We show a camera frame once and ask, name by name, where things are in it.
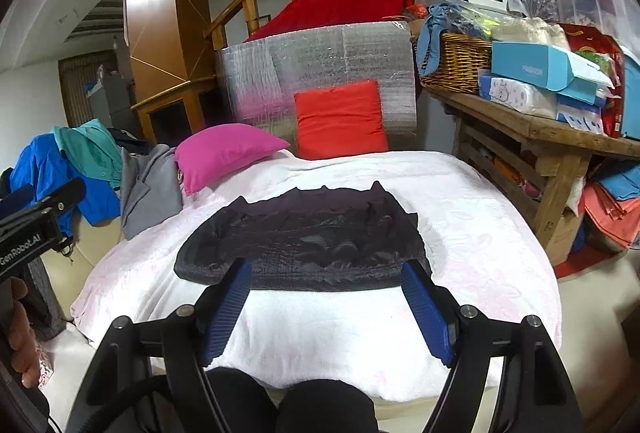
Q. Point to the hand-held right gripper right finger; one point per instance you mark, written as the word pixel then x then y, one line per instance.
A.
pixel 425 315

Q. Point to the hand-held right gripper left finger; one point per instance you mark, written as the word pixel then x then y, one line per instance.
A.
pixel 225 310

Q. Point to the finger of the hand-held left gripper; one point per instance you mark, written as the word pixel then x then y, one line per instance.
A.
pixel 55 195

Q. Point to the black quilted jacket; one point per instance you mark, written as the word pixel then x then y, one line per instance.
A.
pixel 310 238

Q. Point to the person's left hand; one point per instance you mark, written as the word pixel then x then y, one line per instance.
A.
pixel 20 338

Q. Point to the blue shirt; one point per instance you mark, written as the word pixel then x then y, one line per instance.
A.
pixel 45 168

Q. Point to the teal shirt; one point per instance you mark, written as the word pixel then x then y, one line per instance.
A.
pixel 95 148

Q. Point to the beige sofa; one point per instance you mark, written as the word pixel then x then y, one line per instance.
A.
pixel 95 258

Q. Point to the grey garment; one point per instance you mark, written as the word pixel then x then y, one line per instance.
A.
pixel 150 193

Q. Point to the white fleece blanket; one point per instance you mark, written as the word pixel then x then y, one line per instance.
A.
pixel 325 338

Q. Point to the grey cabinet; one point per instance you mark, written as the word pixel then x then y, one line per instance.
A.
pixel 112 98

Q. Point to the person's black pants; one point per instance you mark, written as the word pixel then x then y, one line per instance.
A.
pixel 300 405

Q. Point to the magenta pillow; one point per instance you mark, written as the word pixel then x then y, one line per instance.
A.
pixel 225 150

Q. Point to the stack of orange cloths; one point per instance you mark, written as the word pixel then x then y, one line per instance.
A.
pixel 610 218

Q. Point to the wooden column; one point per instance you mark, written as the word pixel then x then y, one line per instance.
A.
pixel 160 13

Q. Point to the red pillow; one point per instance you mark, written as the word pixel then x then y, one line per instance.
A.
pixel 340 120

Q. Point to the wooden table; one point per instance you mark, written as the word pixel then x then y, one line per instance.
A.
pixel 550 133

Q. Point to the white tissue pack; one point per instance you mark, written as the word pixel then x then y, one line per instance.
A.
pixel 515 95

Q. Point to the folded blue cloth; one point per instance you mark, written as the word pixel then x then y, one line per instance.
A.
pixel 622 180

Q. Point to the wicker basket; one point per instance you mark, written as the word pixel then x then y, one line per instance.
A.
pixel 460 63

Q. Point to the silver foil insulation board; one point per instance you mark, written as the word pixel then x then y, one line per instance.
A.
pixel 325 58

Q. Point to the blue cardboard box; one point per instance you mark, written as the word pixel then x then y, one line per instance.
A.
pixel 540 65

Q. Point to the blue cloth in basket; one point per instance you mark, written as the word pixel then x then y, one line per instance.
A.
pixel 432 38

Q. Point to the white plastic bag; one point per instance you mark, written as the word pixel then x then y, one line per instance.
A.
pixel 530 33

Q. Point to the red snack bag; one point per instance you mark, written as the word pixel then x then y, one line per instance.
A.
pixel 595 43

